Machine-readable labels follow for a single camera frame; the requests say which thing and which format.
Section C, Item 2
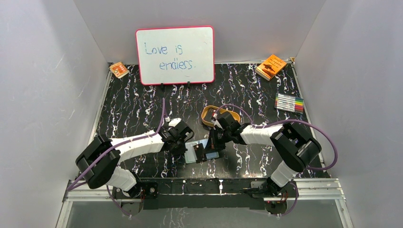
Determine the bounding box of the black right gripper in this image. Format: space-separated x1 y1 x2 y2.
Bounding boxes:
203 127 231 154

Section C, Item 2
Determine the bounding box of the orange oval tray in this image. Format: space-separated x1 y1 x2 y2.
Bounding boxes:
201 105 240 127

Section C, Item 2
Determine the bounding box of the mint green card holder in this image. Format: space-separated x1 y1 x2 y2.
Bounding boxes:
184 139 219 164

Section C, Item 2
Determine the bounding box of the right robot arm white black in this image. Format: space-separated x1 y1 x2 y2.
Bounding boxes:
205 112 322 197

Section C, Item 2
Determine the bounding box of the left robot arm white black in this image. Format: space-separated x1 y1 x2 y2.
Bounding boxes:
76 118 194 198

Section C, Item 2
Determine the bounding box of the small orange card box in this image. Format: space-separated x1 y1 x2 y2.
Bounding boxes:
109 62 129 78

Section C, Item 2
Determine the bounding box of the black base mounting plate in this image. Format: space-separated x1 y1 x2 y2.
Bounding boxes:
112 178 297 213

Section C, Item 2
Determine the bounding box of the coloured marker pen set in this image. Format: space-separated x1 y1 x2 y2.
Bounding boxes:
274 93 304 114

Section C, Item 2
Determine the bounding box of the orange book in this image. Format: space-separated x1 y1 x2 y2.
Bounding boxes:
255 55 287 81

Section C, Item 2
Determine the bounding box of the pink framed whiteboard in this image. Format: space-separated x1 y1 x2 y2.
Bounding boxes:
135 26 215 86

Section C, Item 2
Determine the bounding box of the aluminium frame rail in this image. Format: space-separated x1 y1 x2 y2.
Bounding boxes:
56 178 354 228

